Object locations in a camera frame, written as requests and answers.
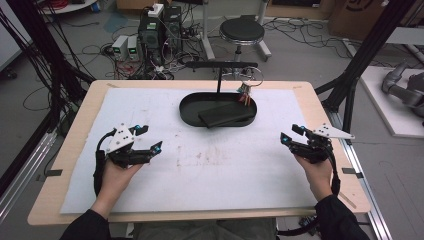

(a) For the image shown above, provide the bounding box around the key bunch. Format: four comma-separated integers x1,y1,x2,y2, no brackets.
237,66,265,107

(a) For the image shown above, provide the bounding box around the black metal frame strut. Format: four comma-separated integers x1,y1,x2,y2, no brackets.
314,0,424,134

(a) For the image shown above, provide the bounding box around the black oval tray with stand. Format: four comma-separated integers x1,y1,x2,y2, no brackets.
178,60,259,129

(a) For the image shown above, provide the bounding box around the round black stool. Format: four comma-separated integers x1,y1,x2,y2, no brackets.
218,14,266,63

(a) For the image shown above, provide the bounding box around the black leather wallet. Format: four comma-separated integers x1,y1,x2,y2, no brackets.
197,101,256,129

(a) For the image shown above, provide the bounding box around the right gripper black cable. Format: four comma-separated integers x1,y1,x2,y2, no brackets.
324,146,342,197

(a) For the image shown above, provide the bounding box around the tangle of black floor cables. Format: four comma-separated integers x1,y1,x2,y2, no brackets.
263,17,351,52

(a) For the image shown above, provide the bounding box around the black cable bundle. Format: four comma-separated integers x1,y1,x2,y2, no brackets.
0,0,95,134

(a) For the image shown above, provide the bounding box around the white platform board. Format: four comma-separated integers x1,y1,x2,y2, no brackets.
359,65,424,139

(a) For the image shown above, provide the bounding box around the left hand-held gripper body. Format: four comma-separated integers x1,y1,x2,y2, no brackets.
105,122,154,169

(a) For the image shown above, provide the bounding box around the white power supply unit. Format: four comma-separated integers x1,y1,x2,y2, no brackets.
111,34,129,61
127,34,141,61

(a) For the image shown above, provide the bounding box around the person's right hand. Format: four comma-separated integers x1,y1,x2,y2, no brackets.
294,153,334,203

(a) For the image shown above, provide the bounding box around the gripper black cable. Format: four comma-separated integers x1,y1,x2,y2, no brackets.
93,129,118,198
324,146,342,197

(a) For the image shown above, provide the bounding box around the aluminium rail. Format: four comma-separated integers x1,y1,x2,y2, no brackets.
324,109,394,240
0,129,58,222

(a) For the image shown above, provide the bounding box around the black computer tower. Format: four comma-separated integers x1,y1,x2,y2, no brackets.
163,4,183,51
138,13,165,65

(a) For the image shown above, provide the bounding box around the person's left hand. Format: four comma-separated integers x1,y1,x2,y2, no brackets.
91,159,145,218

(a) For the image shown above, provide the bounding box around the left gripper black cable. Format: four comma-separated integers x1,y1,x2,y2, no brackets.
93,129,118,198

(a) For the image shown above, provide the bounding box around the large cardboard box black print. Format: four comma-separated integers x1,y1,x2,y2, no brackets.
328,0,414,42

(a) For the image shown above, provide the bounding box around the white desk leg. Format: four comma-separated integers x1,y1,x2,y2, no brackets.
254,0,273,63
199,0,217,62

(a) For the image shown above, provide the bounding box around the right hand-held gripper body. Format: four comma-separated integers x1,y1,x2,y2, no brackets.
289,122,356,165

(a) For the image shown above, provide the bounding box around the white table mat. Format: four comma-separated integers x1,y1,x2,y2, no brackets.
59,87,318,215

